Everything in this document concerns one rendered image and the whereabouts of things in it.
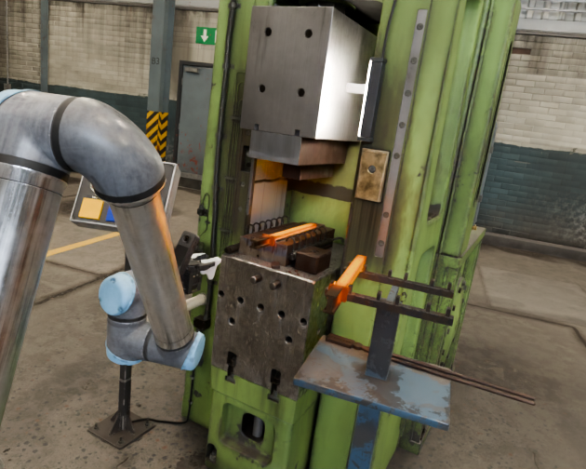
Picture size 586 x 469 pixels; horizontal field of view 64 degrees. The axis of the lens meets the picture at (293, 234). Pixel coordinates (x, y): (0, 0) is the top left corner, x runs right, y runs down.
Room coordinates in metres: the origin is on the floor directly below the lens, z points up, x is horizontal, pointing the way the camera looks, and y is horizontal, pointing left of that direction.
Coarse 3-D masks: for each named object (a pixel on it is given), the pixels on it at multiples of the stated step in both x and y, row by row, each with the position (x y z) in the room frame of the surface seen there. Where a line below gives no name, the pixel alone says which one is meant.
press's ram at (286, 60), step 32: (256, 32) 1.68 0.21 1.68; (288, 32) 1.63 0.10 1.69; (320, 32) 1.58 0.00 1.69; (352, 32) 1.71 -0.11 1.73; (256, 64) 1.68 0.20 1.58; (288, 64) 1.62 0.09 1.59; (320, 64) 1.57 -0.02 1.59; (352, 64) 1.75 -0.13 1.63; (256, 96) 1.67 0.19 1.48; (288, 96) 1.61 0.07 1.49; (320, 96) 1.56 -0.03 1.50; (352, 96) 1.79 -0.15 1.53; (256, 128) 1.68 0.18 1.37; (288, 128) 1.61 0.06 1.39; (320, 128) 1.58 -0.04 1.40; (352, 128) 1.84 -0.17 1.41
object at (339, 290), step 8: (360, 256) 1.41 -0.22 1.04; (352, 264) 1.30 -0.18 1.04; (360, 264) 1.32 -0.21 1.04; (344, 272) 1.22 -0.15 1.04; (352, 272) 1.23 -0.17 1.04; (344, 280) 1.15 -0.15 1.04; (352, 280) 1.19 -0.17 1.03; (328, 288) 1.08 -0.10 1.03; (336, 288) 1.05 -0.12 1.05; (344, 288) 1.07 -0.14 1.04; (328, 296) 1.00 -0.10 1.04; (336, 296) 1.00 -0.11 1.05; (344, 296) 1.07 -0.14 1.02; (328, 304) 1.00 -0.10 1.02; (336, 304) 1.05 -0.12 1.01; (328, 312) 1.00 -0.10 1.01
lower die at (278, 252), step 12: (276, 228) 1.87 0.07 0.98; (288, 228) 1.86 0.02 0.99; (312, 228) 1.87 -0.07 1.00; (240, 240) 1.67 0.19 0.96; (276, 240) 1.61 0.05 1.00; (288, 240) 1.66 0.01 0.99; (312, 240) 1.76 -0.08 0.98; (240, 252) 1.67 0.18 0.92; (252, 252) 1.65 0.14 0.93; (264, 252) 1.62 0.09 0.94; (276, 252) 1.60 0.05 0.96; (288, 252) 1.60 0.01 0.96; (288, 264) 1.61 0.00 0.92
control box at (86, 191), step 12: (168, 168) 1.77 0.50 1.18; (84, 180) 1.73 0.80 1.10; (168, 180) 1.75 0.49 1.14; (84, 192) 1.71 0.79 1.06; (168, 192) 1.72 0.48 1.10; (108, 204) 1.69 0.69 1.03; (168, 204) 1.72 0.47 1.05; (72, 216) 1.66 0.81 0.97; (168, 216) 1.73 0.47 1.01; (96, 228) 1.71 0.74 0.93; (108, 228) 1.68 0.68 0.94
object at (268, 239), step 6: (294, 228) 1.79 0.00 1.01; (300, 228) 1.81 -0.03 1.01; (306, 228) 1.85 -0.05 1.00; (264, 234) 1.61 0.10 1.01; (270, 234) 1.64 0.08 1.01; (276, 234) 1.65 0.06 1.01; (282, 234) 1.67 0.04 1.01; (288, 234) 1.71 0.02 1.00; (252, 240) 1.52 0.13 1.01; (258, 240) 1.52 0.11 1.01; (264, 240) 1.58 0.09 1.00; (270, 240) 1.60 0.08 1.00; (252, 246) 1.52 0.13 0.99; (258, 246) 1.54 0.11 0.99; (264, 246) 1.56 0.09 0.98
